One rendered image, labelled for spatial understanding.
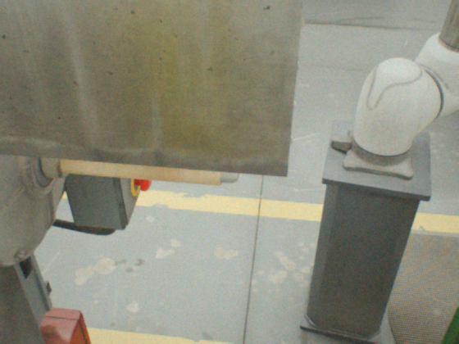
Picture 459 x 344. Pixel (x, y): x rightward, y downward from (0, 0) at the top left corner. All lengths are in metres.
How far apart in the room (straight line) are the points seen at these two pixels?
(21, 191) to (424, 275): 1.80
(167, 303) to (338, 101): 1.53
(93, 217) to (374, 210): 0.81
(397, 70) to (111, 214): 0.78
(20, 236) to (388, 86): 0.97
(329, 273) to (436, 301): 0.55
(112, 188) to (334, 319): 1.15
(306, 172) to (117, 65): 2.20
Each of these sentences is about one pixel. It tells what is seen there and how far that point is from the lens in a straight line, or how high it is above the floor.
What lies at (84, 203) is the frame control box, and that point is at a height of 0.98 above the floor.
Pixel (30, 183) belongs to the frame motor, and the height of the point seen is 1.25.
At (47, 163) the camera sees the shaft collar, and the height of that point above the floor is 1.26.
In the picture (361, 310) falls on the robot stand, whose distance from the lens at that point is 1.86.
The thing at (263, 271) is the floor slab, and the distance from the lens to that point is 2.11.
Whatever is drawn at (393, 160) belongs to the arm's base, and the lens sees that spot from 1.48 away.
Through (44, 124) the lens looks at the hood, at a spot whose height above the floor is 1.42.
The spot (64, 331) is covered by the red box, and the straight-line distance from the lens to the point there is 1.28.
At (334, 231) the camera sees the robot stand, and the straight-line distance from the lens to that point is 1.60.
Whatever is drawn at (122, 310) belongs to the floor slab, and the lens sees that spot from 2.04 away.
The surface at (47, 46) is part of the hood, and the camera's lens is 0.38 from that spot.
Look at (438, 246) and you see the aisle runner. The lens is 2.34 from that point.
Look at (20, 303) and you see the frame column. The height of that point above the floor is 0.84.
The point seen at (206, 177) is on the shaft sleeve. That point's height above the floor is 1.25.
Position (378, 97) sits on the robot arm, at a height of 0.92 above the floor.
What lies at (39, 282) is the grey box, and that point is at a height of 0.76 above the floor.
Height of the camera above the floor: 1.65
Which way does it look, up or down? 41 degrees down
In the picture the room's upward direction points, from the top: straight up
